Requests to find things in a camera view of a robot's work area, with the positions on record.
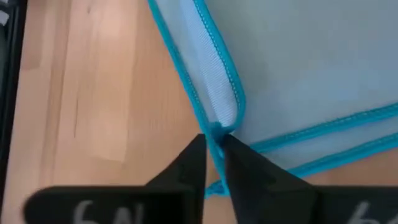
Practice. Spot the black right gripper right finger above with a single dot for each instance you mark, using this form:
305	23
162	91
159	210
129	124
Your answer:
264	196

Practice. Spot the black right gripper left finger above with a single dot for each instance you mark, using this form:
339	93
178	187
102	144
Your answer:
174	196

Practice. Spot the pale blue microfiber towel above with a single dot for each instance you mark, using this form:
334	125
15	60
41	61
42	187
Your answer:
311	62

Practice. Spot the black aluminium table frame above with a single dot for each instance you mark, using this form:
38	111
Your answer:
9	93

